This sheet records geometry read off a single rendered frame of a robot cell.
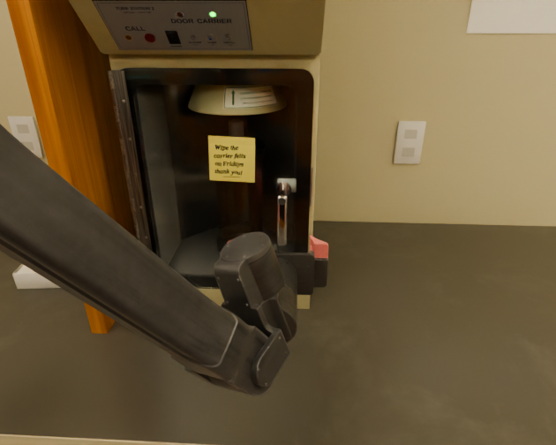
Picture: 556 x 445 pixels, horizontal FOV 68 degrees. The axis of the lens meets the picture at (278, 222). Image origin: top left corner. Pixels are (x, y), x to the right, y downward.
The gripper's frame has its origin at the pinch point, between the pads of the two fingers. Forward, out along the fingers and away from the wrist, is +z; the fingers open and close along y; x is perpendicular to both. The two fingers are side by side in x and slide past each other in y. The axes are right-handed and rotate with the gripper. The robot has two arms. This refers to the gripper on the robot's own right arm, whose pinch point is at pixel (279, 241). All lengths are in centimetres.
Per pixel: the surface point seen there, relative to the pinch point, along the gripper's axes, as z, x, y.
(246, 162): 8.8, -9.5, 5.7
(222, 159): 8.9, -10.1, 9.7
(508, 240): 40, 22, -57
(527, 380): -6.8, 20.8, -39.8
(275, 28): 4.4, -29.7, 0.6
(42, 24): 3.6, -30.3, 31.4
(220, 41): 5.9, -28.1, 8.3
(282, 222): 3.7, -1.3, -0.4
